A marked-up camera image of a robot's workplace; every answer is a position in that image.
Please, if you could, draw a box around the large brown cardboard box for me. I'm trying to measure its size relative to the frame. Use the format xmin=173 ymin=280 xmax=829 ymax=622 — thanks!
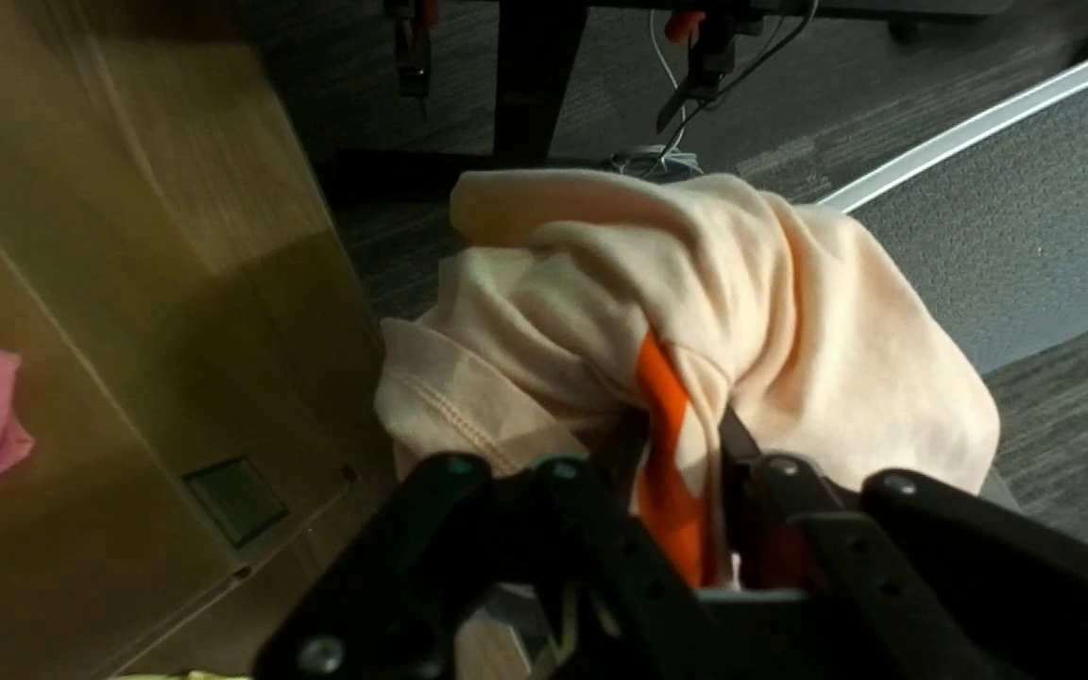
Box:
xmin=0 ymin=0 xmax=400 ymax=680

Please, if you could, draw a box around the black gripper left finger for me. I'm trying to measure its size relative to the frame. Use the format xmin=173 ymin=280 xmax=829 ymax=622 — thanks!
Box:
xmin=250 ymin=411 xmax=731 ymax=680

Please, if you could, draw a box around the peach shirt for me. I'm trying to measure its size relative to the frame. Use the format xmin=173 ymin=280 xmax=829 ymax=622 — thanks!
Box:
xmin=369 ymin=165 xmax=1005 ymax=597

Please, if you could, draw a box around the white floor cable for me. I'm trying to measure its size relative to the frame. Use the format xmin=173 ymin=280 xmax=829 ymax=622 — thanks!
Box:
xmin=611 ymin=0 xmax=825 ymax=178

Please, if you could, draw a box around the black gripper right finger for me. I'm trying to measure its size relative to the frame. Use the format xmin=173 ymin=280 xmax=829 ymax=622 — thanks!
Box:
xmin=716 ymin=409 xmax=1088 ymax=680

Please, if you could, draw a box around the black table base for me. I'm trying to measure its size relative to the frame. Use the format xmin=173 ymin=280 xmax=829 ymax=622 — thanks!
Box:
xmin=380 ymin=0 xmax=990 ymax=170

